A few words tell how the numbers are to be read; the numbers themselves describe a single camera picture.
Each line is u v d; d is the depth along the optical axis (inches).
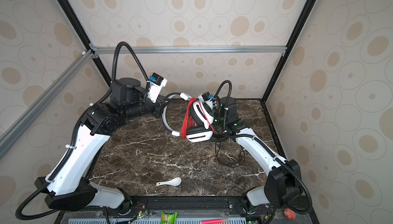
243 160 35.3
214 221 27.5
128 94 16.2
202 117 19.6
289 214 27.1
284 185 16.3
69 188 15.1
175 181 31.8
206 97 24.9
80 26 31.9
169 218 27.0
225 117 23.0
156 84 19.1
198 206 29.3
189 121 20.6
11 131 20.6
